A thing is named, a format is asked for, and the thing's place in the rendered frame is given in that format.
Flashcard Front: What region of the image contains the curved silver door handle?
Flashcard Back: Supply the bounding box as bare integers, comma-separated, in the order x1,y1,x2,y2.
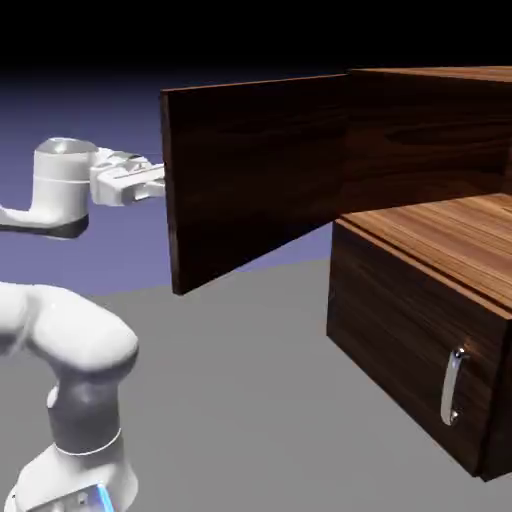
439,346,470,428

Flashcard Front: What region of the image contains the dark wood cabinet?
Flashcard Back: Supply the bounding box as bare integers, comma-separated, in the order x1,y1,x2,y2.
326,65,512,484

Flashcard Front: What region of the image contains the dark wood handleless cabinet door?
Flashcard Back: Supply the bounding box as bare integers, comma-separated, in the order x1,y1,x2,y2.
159,73,354,297

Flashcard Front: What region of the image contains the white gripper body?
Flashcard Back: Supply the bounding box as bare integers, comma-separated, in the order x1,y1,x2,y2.
89,162,150,208

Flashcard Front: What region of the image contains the dark wood door with handle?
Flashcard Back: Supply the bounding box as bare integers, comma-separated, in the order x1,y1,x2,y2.
326,218,512,478

